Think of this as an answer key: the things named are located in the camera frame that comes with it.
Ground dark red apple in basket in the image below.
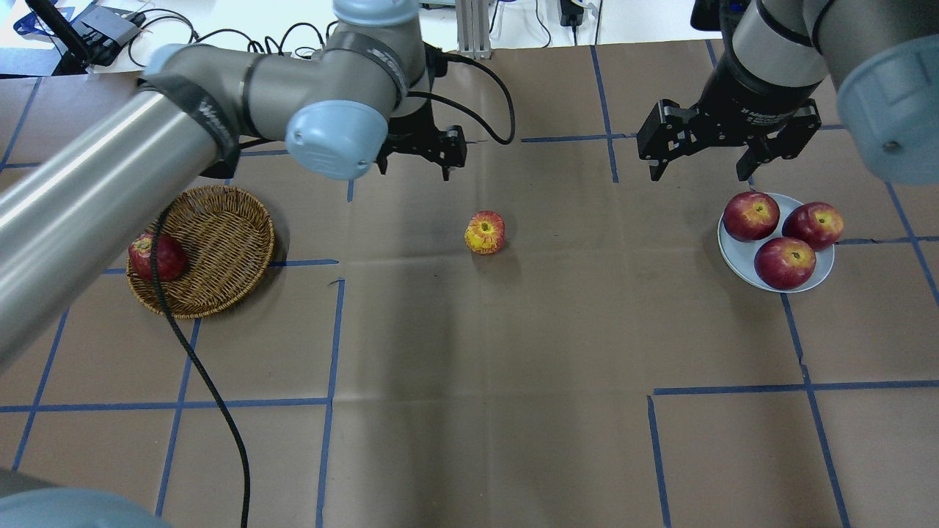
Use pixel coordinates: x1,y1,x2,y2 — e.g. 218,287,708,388
128,232,190,282

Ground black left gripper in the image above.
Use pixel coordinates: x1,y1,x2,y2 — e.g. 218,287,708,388
378,44,467,183

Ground woven wicker basket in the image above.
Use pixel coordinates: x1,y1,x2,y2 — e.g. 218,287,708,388
161,185,276,320

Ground aluminium profile post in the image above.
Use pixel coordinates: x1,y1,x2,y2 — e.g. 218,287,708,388
455,0,491,60

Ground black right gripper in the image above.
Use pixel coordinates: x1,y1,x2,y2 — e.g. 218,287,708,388
637,58,821,183

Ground black usb hub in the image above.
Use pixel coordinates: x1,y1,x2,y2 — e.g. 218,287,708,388
71,4,145,49

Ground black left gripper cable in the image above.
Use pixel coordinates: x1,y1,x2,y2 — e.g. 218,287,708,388
149,51,516,528

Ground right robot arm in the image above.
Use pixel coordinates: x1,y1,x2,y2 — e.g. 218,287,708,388
637,1,938,185

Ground black power adapter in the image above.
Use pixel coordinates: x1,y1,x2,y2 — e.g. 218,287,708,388
559,0,585,28

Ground red apple plate outer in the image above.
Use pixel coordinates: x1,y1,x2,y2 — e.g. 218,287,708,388
781,202,845,252

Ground light blue plate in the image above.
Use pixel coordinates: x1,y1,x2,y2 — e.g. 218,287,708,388
717,191,836,293

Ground red apple plate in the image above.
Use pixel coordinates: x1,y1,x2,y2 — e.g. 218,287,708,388
753,237,817,290
781,202,845,252
722,191,781,243

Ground red apple plate front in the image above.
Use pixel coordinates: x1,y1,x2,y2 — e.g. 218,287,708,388
753,237,817,290

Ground red yellow apple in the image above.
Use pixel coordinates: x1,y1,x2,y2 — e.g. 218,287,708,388
464,210,506,255

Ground red apple plate back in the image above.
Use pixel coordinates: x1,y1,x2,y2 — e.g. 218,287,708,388
722,191,781,243

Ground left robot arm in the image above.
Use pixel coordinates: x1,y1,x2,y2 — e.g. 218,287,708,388
1,1,431,364

